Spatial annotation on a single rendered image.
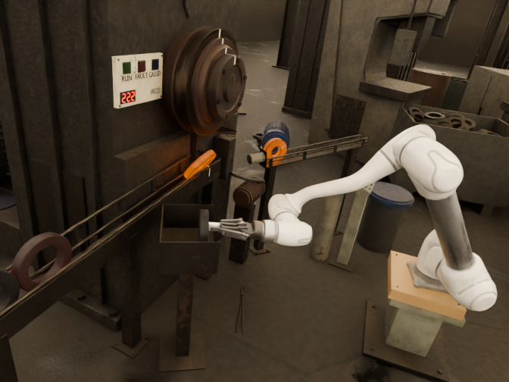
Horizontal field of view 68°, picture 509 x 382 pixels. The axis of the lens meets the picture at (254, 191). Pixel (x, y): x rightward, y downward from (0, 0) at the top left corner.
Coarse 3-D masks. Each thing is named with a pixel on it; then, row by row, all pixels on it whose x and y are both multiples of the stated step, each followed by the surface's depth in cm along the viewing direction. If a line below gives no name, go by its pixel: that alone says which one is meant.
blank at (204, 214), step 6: (204, 210) 141; (204, 216) 137; (198, 222) 147; (204, 222) 136; (198, 228) 146; (204, 228) 135; (198, 234) 145; (204, 234) 135; (198, 240) 140; (204, 240) 136
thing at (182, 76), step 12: (192, 36) 153; (204, 36) 150; (216, 36) 158; (228, 36) 167; (192, 48) 150; (204, 48) 152; (180, 60) 150; (192, 60) 147; (180, 72) 149; (192, 72) 150; (180, 84) 150; (180, 96) 153; (180, 108) 156; (180, 120) 163; (192, 120) 160; (204, 132) 172
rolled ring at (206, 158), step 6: (210, 150) 176; (204, 156) 172; (210, 156) 173; (198, 162) 170; (204, 162) 171; (210, 162) 186; (192, 168) 171; (198, 168) 185; (186, 174) 174; (192, 174) 176
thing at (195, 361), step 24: (168, 216) 150; (192, 216) 152; (168, 240) 146; (192, 240) 148; (168, 264) 130; (192, 264) 131; (216, 264) 133; (192, 288) 152; (168, 336) 178; (192, 336) 180; (168, 360) 167; (192, 360) 168
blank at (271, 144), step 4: (272, 140) 217; (276, 140) 217; (280, 140) 218; (268, 144) 216; (272, 144) 216; (276, 144) 218; (280, 144) 220; (284, 144) 221; (264, 148) 217; (268, 148) 216; (272, 148) 218; (280, 148) 221; (284, 148) 222; (268, 152) 218; (276, 152) 225; (280, 152) 223; (284, 152) 224; (268, 156) 219; (272, 156) 220; (268, 160) 220
